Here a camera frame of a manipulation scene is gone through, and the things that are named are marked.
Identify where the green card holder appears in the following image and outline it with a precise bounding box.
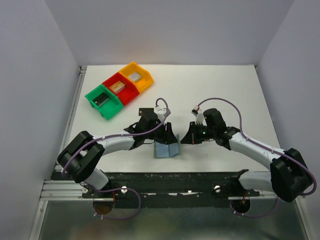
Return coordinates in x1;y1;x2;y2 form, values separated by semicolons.
153;134;181;159

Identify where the red plastic bin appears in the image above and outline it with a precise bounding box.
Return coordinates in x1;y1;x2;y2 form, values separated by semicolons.
102;72;140;106

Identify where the metal block in red bin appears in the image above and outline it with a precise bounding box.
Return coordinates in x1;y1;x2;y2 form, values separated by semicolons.
109;80;126;94

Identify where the yellow plastic bin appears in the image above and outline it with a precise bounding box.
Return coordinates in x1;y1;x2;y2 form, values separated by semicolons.
118;62;154;93

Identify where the aluminium rail frame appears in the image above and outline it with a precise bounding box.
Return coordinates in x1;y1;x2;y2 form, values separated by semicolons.
38;65;306;202

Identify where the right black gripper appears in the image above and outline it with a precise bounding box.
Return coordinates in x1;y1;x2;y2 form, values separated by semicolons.
181;121;216;145

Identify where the green plastic bin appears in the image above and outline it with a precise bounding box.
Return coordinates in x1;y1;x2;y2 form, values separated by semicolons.
85;84;124;120

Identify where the metal block in green bin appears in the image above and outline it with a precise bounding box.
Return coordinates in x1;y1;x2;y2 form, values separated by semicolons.
92;92;110;108

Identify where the dark credit card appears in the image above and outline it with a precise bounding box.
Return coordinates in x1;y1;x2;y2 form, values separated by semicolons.
138;107;154;117

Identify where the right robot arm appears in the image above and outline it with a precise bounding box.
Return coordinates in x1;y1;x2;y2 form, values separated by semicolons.
180;108;312;203

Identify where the metal block in yellow bin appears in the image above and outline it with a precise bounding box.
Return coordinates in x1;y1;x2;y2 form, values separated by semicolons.
128;72;142;83

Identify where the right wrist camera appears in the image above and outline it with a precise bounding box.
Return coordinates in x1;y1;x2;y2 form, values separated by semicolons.
191;105;205;124

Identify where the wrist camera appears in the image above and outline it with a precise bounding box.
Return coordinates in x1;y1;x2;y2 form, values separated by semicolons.
191;105;205;124
154;105;171;122

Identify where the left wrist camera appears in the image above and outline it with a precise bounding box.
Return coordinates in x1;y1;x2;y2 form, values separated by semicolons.
154;105;171;122

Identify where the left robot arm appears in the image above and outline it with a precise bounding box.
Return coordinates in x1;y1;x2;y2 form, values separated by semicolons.
57;112;178;198

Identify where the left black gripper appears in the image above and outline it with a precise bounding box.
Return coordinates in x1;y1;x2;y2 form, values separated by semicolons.
144;120;178;145

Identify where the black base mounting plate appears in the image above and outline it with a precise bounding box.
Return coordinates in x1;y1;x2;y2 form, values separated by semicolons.
51;170;275;211

